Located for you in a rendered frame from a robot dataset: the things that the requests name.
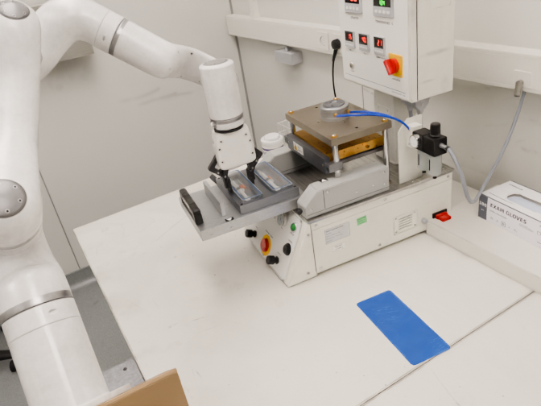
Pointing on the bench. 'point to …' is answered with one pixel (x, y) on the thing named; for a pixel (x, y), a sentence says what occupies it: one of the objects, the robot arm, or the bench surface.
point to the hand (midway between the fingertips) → (239, 180)
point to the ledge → (489, 244)
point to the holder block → (260, 197)
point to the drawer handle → (191, 205)
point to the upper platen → (346, 151)
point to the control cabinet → (399, 62)
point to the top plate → (339, 121)
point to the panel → (270, 226)
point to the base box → (369, 228)
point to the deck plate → (305, 176)
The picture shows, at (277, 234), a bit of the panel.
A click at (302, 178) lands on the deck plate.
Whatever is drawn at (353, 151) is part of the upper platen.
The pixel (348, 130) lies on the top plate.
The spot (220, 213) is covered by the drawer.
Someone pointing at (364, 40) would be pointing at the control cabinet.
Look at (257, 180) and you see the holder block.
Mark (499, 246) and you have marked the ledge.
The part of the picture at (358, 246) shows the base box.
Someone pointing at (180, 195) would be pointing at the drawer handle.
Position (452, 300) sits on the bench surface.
